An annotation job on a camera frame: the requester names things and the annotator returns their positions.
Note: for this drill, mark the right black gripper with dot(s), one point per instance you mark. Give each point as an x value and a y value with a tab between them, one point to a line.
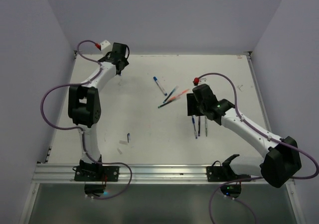
192	108

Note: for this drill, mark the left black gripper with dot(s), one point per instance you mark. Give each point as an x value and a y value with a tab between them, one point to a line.
105	56

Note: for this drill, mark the dark blue grip pen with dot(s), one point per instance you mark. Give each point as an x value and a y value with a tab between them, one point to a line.
194	126

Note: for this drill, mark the grey clear pen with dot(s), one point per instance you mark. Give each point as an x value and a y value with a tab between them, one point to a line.
206	126

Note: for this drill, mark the blue cap marker pen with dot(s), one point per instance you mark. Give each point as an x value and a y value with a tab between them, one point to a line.
160	86

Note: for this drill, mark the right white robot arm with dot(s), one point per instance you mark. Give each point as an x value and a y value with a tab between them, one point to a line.
278	158

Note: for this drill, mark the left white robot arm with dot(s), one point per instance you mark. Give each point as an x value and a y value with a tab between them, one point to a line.
84	106

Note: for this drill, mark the orange gel pen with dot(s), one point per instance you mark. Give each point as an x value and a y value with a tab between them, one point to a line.
180	94

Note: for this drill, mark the teal dark gel pen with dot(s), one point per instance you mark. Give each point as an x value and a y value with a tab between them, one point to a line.
169	101

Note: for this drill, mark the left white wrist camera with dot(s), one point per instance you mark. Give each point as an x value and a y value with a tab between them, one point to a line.
105	46

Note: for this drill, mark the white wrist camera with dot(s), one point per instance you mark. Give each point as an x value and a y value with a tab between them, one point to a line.
105	46
202	81

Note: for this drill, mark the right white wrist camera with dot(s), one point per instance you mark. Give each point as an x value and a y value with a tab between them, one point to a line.
202	81

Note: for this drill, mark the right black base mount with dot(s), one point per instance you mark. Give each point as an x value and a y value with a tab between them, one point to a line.
222	172

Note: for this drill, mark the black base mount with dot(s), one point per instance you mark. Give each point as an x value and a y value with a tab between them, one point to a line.
222	172
95	176

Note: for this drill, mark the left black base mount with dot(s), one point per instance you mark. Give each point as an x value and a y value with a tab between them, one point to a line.
95	176

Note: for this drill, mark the aluminium front rail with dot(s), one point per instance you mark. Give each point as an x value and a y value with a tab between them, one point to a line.
142	174

